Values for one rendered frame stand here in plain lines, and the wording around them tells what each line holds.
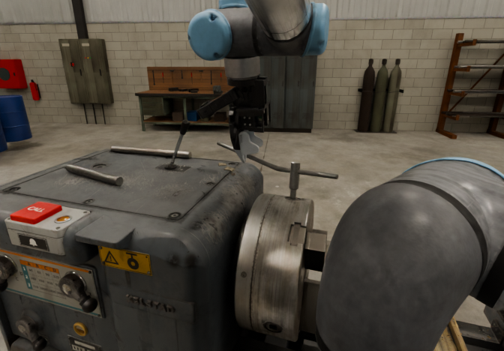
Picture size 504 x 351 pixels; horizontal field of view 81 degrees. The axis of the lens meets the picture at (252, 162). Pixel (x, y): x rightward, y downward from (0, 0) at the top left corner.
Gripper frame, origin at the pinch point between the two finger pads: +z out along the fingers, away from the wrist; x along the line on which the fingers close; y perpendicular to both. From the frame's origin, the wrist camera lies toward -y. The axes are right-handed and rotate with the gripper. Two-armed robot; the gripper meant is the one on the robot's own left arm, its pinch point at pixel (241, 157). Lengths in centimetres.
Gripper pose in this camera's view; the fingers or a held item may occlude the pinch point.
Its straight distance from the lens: 74.0
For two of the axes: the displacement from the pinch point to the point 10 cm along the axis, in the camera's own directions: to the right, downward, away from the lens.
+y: 9.6, 0.9, -2.8
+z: 0.6, 8.7, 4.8
